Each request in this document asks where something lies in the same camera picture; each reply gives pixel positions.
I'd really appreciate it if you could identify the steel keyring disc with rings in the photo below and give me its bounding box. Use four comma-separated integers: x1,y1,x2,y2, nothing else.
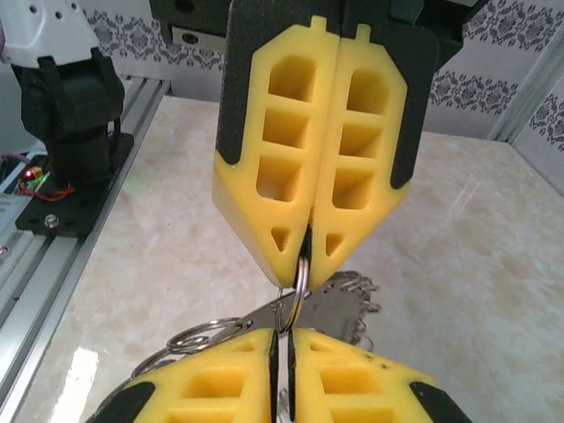
131,271,382,389

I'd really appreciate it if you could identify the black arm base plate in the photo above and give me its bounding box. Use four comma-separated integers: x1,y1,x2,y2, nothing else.
15,131,136,241

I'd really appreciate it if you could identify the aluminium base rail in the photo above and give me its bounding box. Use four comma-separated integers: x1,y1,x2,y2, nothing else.
0,74,173,423

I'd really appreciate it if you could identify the steel split ring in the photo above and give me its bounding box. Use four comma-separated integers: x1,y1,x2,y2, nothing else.
276,255,312,332

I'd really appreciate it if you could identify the thin red wire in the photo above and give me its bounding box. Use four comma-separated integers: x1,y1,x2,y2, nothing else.
19,178,77,204

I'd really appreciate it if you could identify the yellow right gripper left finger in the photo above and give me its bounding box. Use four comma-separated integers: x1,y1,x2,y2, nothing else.
87,328,279,423

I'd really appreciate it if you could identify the small green circuit board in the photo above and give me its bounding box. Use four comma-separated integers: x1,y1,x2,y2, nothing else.
17,166,50,195

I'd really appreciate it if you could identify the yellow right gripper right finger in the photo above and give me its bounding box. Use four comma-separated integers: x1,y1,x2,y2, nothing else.
286,328,472,423

